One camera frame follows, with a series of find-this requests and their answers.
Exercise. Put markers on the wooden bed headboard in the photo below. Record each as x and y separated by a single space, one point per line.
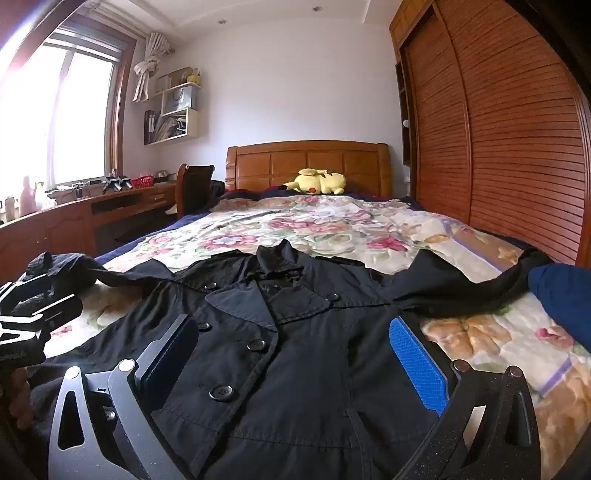
277 164

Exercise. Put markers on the grey paper bag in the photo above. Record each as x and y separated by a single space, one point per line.
178 99

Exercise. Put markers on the small yellow shelf toy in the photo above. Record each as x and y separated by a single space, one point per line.
195 76

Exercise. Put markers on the black coat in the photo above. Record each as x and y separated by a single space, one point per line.
300 369

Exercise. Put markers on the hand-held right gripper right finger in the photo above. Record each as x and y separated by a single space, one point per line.
415 364

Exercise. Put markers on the floral blanket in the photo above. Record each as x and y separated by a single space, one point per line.
332 221

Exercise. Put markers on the wooden chair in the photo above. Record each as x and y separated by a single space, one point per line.
196 187

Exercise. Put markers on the black binders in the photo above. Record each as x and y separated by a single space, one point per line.
150 127

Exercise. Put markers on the tied beige curtain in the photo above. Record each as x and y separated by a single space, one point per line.
144 69

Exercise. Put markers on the black device on desk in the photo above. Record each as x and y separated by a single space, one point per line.
117 183

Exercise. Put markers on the red basket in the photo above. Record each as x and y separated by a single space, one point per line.
142 182

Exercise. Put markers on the wooden desk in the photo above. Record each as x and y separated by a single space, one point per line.
69 226

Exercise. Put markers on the white wall shelf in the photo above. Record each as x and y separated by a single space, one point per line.
191 124

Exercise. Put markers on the yellow plush toy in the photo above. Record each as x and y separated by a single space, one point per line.
321 183

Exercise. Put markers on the blue pillow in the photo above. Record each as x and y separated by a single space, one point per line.
565 297

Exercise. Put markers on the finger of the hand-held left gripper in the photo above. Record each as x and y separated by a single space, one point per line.
32 286
60 314

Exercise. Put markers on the pink bottle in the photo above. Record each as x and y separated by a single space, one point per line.
27 198

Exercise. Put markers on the wooden slatted wardrobe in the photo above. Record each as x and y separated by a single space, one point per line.
508 129

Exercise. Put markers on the person's left hand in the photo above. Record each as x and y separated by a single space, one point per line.
19 397

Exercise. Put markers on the window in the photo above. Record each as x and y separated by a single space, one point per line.
69 120

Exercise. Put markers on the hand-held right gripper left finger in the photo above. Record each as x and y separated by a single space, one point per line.
171 353

